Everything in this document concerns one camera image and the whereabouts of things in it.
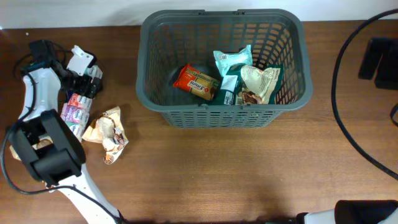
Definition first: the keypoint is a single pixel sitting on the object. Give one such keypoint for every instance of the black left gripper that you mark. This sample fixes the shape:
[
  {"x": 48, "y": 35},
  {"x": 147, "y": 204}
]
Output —
[{"x": 84, "y": 87}]

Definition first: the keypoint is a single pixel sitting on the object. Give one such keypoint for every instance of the multicolour tissue pack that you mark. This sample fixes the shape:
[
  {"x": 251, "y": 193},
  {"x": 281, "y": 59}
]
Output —
[{"x": 76, "y": 111}]

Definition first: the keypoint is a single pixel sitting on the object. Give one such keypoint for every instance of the orange spaghetti packet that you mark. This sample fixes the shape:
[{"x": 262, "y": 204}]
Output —
[{"x": 196, "y": 82}]

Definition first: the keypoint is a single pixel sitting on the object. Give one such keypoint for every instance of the light teal small packet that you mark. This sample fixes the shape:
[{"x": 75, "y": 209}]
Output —
[{"x": 225, "y": 61}]

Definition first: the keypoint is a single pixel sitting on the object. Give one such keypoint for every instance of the green coffee bean bag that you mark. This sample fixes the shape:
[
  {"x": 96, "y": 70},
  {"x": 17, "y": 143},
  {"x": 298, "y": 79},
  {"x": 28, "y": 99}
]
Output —
[{"x": 246, "y": 85}]

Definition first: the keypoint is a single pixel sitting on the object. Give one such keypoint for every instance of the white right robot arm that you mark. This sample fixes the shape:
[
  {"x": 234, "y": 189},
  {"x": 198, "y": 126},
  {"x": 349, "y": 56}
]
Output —
[{"x": 353, "y": 211}]

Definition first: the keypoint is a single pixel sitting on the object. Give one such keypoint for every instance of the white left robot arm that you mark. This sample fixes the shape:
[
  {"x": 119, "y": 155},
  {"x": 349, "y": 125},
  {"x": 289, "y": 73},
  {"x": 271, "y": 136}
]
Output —
[{"x": 41, "y": 138}]

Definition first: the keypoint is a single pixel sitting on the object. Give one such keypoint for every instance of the beige crumpled snack bag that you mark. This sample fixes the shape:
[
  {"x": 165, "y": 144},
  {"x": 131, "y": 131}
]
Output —
[{"x": 108, "y": 131}]

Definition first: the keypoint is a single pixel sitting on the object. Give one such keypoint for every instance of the brown white snack pouch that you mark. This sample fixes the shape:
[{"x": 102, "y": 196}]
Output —
[{"x": 42, "y": 143}]

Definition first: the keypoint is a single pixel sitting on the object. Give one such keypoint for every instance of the grey plastic basket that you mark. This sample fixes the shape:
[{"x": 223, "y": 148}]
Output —
[{"x": 171, "y": 39}]

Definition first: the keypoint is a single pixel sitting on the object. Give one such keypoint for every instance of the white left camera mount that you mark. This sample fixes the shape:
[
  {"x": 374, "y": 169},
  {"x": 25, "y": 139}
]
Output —
[{"x": 80, "y": 61}]

